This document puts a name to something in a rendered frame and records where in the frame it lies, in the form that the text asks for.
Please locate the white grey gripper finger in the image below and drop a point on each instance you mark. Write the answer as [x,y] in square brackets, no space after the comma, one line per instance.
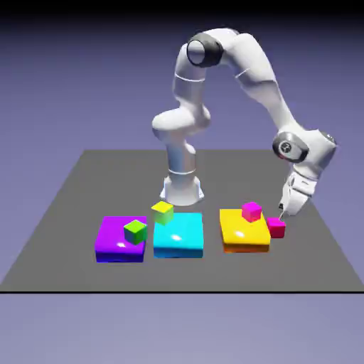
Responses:
[281,213]

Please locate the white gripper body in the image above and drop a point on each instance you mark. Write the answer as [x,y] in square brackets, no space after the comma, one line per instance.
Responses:
[295,196]

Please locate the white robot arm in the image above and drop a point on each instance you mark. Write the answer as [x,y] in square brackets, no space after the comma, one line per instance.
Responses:
[184,93]

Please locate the small magenta cube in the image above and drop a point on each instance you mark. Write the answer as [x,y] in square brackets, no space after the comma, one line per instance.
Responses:
[276,227]
[251,211]

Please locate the small yellow-green cube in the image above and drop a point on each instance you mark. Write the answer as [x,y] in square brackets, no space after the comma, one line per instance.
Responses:
[162,212]

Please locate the small green cube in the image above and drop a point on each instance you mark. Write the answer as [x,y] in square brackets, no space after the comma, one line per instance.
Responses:
[136,231]

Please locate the large yellow box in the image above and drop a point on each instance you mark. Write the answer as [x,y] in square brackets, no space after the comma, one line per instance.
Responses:
[241,233]

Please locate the large cyan box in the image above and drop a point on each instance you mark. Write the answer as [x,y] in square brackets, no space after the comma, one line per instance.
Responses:
[179,236]

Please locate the large purple box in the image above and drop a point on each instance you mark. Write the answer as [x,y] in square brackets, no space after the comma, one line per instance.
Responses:
[113,241]

